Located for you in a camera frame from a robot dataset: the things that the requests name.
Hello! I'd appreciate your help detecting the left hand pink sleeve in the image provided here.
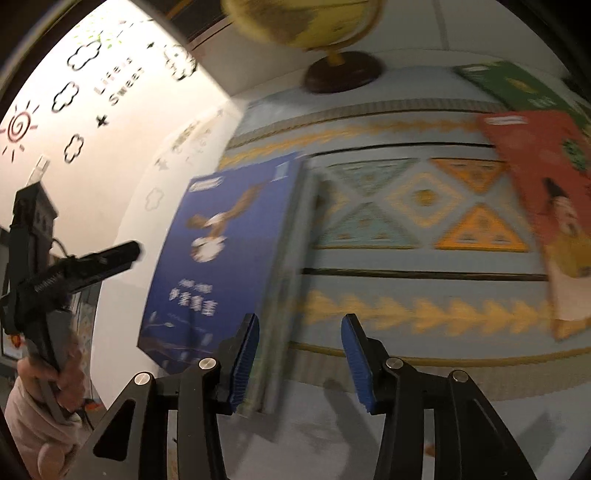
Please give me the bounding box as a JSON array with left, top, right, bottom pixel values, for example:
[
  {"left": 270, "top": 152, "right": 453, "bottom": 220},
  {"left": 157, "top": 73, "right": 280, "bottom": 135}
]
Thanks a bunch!
[{"left": 4, "top": 331, "right": 93, "bottom": 480}]

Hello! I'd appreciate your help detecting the dark green book at back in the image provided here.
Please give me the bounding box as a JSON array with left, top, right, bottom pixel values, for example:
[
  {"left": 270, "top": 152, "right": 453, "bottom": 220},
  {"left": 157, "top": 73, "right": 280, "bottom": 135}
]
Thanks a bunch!
[{"left": 454, "top": 61, "right": 587, "bottom": 127}]

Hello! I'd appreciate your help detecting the antique yellow desk globe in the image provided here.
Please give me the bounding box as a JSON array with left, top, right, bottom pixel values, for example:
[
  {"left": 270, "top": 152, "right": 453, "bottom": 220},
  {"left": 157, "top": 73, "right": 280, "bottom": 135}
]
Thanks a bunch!
[{"left": 221, "top": 0, "right": 385, "bottom": 94}]

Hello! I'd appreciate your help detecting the red orange illustrated book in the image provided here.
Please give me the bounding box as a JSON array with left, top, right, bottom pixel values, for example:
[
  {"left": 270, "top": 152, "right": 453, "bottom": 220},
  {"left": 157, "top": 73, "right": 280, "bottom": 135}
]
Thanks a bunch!
[{"left": 478, "top": 110, "right": 590, "bottom": 340}]

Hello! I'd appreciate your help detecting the patterned blue table runner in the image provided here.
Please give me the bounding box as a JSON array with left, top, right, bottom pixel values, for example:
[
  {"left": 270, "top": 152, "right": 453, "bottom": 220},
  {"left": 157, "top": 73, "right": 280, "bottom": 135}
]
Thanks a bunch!
[{"left": 216, "top": 66, "right": 591, "bottom": 480}]

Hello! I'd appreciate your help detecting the olive green book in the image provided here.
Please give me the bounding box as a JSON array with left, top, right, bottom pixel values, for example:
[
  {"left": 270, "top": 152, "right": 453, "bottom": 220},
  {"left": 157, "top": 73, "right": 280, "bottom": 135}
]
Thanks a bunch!
[{"left": 242, "top": 156, "right": 320, "bottom": 416}]

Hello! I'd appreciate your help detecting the blue eagle fable book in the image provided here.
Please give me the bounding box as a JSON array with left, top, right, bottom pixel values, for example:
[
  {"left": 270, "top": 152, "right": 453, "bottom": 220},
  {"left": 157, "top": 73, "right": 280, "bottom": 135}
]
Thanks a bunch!
[{"left": 137, "top": 153, "right": 307, "bottom": 374}]

